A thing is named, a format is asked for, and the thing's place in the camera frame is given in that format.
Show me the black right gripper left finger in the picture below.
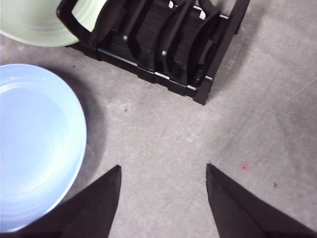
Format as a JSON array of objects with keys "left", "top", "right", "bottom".
[{"left": 17, "top": 165, "right": 122, "bottom": 238}]

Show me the pale green plate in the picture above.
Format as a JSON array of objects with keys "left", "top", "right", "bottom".
[{"left": 0, "top": 0, "right": 109, "bottom": 48}]

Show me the blue plate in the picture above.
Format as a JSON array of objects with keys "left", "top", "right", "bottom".
[{"left": 0, "top": 63, "right": 87, "bottom": 233}]

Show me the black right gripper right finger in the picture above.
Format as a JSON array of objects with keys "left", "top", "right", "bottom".
[{"left": 206, "top": 163, "right": 317, "bottom": 238}]

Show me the black plastic plate rack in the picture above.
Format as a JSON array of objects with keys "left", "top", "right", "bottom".
[{"left": 56, "top": 0, "right": 251, "bottom": 106}]

